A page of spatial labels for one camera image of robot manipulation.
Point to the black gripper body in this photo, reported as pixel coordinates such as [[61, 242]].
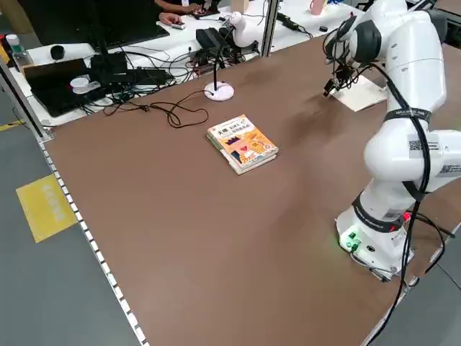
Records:
[[344, 75]]

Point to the white notebook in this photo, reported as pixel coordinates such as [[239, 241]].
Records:
[[360, 97]]

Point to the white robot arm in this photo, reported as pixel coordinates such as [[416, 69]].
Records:
[[414, 72]]

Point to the black tape roll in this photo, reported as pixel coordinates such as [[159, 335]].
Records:
[[323, 27]]

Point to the white side desk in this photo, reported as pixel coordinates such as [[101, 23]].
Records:
[[304, 18]]

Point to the black power adapter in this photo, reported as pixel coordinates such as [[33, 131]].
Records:
[[294, 26], [282, 17]]

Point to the pink cup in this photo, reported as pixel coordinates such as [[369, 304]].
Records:
[[317, 6]]

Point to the orange illustrated cover book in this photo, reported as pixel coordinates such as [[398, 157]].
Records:
[[245, 142]]

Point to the white desk lamp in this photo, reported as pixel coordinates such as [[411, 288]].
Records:
[[219, 92]]

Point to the wooden box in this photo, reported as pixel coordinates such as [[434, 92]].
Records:
[[239, 5]]

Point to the black ribbed power supply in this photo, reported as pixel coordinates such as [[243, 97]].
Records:
[[209, 37]]

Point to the pink handheld device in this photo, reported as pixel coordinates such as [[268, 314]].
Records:
[[200, 13]]

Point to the small white red device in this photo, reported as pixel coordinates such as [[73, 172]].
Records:
[[179, 26]]

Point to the black keyboard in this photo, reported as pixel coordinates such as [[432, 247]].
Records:
[[144, 34]]

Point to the black box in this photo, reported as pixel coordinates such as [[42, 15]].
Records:
[[108, 66]]

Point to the white tape roll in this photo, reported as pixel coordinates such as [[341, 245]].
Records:
[[80, 85]]

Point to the black monitor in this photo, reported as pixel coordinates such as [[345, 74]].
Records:
[[65, 21]]

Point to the black round cap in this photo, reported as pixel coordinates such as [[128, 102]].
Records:
[[57, 52]]

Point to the dark laptop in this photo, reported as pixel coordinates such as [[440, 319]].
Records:
[[54, 90]]

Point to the yellow floor sticker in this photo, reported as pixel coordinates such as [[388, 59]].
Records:
[[43, 209]]

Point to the clear bottle with white cap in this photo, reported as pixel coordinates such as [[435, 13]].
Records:
[[14, 47]]

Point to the aluminium frame post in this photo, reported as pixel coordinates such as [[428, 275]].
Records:
[[268, 32], [22, 108]]

